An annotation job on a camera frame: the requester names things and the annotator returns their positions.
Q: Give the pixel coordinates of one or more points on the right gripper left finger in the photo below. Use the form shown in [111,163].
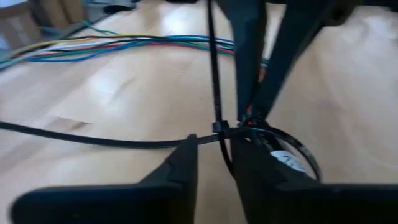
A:
[124,205]

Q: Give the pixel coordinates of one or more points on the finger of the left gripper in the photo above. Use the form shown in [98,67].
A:
[248,46]
[292,46]

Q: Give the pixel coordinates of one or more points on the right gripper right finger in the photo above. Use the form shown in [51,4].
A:
[311,205]

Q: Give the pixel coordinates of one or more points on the black zip tie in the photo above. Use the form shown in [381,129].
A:
[93,140]
[215,77]

